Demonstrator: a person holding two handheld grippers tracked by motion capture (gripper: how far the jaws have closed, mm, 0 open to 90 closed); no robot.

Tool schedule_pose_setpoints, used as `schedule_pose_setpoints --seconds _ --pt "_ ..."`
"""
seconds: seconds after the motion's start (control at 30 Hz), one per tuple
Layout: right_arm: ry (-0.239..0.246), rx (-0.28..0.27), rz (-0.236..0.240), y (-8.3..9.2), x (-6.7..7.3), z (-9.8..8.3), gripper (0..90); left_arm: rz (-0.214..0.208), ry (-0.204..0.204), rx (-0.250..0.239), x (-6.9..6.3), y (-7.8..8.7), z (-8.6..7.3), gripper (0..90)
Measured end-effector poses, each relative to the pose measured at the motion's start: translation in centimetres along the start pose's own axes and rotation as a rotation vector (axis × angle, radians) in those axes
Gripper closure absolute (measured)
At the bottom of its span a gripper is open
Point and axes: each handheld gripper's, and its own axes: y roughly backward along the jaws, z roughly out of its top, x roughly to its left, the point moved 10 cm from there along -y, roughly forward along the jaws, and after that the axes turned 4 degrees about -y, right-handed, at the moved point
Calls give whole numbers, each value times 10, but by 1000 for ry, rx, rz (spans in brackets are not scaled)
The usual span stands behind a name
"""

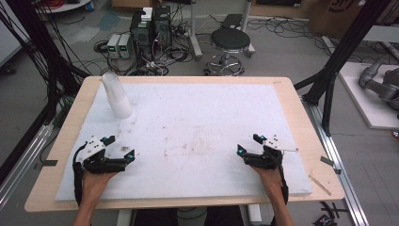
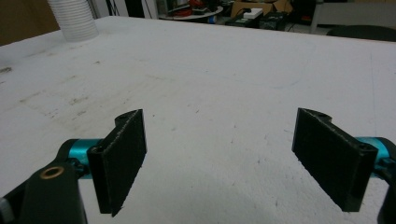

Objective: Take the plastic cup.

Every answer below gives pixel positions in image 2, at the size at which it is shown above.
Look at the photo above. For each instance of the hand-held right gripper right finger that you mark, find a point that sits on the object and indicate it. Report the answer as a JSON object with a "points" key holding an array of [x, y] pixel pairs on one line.
{"points": [[330, 158]]}

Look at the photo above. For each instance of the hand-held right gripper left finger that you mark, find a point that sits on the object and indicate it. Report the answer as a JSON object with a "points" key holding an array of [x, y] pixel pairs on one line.
{"points": [[124, 161]]}

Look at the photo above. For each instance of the stack of white plastic cups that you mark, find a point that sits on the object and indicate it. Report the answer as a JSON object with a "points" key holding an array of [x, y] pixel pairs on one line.
{"points": [[74, 18]]}

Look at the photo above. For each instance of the white foam table mat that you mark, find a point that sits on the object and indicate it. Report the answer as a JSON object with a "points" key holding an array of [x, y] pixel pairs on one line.
{"points": [[202, 77]]}

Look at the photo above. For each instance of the black round stool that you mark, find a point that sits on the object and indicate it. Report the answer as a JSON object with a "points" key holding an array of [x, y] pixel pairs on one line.
{"points": [[364, 32]]}

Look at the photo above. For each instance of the grey metal table leg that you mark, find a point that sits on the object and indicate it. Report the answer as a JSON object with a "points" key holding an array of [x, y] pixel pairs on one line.
{"points": [[316, 15]]}

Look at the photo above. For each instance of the round white table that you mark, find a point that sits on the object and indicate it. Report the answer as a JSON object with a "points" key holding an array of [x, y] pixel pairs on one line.
{"points": [[193, 14]]}

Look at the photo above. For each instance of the small white box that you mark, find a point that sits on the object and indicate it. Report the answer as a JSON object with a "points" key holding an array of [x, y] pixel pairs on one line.
{"points": [[252, 13]]}

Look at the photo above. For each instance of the blue tape roll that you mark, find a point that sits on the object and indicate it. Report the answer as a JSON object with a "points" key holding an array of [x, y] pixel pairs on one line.
{"points": [[212, 19]]}

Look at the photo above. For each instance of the brown cardboard box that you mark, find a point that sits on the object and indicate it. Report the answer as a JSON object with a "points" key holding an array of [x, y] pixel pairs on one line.
{"points": [[258, 6]]}

